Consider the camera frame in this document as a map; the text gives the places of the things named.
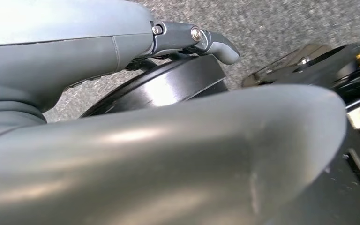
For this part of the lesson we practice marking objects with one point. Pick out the black robot leg joint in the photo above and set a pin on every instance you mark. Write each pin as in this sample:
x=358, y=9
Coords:
x=167, y=87

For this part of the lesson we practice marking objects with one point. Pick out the black robot foot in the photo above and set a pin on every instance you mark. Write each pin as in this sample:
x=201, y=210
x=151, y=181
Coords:
x=291, y=71

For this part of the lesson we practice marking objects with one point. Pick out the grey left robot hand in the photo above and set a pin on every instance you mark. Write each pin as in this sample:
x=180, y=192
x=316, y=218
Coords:
x=59, y=52

